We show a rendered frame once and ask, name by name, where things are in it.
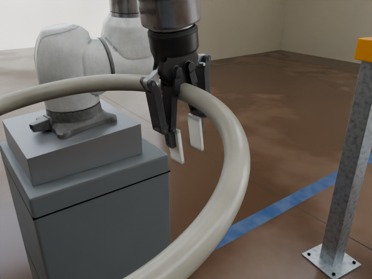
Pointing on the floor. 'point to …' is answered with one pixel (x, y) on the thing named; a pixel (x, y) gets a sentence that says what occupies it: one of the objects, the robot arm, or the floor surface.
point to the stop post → (348, 175)
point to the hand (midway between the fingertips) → (185, 139)
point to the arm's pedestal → (93, 216)
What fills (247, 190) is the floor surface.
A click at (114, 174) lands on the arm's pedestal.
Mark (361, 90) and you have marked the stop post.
